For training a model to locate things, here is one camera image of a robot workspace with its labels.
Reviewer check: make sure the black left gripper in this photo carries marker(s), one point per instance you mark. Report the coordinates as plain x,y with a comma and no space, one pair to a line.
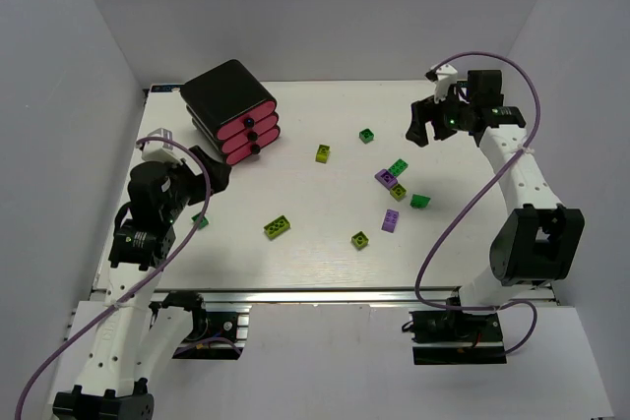
198,180

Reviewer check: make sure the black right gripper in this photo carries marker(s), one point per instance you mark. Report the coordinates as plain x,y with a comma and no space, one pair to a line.
435,118

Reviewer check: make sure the dark green long lego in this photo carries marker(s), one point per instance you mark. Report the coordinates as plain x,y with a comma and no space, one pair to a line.
398,167

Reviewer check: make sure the dark green small lego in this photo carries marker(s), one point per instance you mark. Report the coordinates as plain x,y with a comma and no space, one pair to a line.
366,136

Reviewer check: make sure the pink top drawer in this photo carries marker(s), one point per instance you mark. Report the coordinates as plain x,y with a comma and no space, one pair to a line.
246,120

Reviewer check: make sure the purple curved lego brick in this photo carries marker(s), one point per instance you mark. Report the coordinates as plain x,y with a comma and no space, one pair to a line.
390,221

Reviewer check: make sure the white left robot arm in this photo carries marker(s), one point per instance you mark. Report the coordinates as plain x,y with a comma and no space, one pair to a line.
136,337

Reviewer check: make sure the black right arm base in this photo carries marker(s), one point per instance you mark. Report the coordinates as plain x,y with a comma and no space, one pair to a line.
455,338

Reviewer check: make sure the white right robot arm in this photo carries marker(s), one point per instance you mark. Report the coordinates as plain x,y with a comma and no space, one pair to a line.
539,239

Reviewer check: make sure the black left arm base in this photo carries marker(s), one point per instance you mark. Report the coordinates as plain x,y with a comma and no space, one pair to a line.
214,335

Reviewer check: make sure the black drawer cabinet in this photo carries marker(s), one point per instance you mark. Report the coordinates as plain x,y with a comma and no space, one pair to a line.
220,95

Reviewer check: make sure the lime small lego right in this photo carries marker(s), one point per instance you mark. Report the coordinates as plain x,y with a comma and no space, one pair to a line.
398,192

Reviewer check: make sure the lime small lego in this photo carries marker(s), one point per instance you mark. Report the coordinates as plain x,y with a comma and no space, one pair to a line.
359,240
398,192

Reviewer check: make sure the lime long lego brick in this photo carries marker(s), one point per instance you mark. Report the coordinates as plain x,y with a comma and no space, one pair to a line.
277,227

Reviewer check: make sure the lime curved lego brick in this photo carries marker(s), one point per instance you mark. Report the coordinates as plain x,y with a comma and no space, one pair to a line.
322,154

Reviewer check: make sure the lime small lego front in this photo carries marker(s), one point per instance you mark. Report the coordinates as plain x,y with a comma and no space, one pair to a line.
359,240

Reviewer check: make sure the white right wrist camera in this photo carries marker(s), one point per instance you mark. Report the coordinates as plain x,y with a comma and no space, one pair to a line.
442,78

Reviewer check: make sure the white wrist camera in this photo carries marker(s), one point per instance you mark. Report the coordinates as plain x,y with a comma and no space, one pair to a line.
159,147
442,78

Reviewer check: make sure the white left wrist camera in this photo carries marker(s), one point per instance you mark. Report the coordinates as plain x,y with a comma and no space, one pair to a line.
159,147

